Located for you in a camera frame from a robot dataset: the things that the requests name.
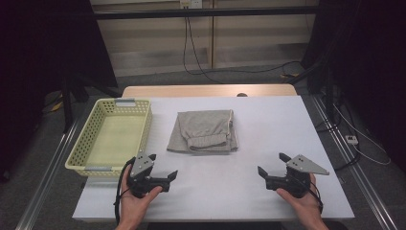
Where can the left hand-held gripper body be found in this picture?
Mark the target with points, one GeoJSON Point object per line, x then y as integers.
{"type": "Point", "coordinates": [140, 166]}

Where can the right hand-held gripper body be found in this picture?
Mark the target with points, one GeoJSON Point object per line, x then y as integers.
{"type": "Point", "coordinates": [301, 164]}

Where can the yellow perforated plastic basket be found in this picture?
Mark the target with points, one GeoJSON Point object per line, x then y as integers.
{"type": "Point", "coordinates": [111, 137]}

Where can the grey pants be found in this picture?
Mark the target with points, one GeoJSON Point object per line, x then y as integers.
{"type": "Point", "coordinates": [204, 131]}

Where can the person's right hand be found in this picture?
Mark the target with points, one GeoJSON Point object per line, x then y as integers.
{"type": "Point", "coordinates": [306, 206]}

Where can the person's left hand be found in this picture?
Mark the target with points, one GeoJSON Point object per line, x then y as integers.
{"type": "Point", "coordinates": [134, 209]}

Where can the white power strip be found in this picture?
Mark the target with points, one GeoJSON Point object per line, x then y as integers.
{"type": "Point", "coordinates": [351, 139]}

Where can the wooden table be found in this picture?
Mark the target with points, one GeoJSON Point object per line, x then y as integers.
{"type": "Point", "coordinates": [207, 90]}

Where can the black curtain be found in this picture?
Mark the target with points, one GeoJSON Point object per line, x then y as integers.
{"type": "Point", "coordinates": [38, 64]}
{"type": "Point", "coordinates": [373, 64]}

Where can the black horizontal metal bar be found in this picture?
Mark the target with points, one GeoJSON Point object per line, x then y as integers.
{"type": "Point", "coordinates": [204, 13]}

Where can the aluminium floor rail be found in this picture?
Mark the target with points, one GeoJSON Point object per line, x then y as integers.
{"type": "Point", "coordinates": [357, 172]}
{"type": "Point", "coordinates": [48, 172]}

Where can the white wall socket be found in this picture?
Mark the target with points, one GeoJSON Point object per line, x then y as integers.
{"type": "Point", "coordinates": [191, 3]}

